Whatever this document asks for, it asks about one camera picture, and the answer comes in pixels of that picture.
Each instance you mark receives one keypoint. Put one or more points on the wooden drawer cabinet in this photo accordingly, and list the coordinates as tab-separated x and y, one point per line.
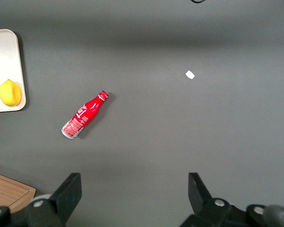
7	191

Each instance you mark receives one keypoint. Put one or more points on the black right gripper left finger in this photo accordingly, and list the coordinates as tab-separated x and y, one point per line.
65	196

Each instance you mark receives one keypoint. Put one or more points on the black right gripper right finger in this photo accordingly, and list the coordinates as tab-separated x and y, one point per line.
201	198

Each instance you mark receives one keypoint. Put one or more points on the beige plastic tray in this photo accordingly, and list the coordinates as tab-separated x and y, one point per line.
2	59

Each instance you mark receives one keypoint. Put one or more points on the red cola bottle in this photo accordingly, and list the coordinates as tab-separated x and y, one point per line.
84	116

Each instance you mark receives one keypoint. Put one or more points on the small white paper scrap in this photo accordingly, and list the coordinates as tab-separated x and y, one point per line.
190	74

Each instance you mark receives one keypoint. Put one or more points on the yellow lemon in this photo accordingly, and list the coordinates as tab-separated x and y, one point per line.
10	93

